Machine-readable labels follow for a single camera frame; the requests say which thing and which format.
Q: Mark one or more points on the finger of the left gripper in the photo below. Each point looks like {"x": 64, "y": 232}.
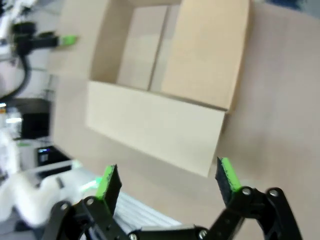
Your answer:
{"x": 50, "y": 41}

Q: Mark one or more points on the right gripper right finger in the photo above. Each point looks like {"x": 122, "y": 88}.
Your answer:
{"x": 228, "y": 180}

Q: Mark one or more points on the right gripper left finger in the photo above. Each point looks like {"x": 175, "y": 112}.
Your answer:
{"x": 111, "y": 186}

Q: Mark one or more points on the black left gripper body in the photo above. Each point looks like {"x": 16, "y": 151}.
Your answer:
{"x": 23, "y": 37}

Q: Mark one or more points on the open cardboard box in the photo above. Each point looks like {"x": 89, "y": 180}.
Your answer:
{"x": 155, "y": 120}

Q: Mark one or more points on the black device with blue light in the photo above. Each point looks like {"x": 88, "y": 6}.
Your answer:
{"x": 51, "y": 155}

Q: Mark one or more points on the black cabinet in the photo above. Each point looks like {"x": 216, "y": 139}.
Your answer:
{"x": 35, "y": 120}

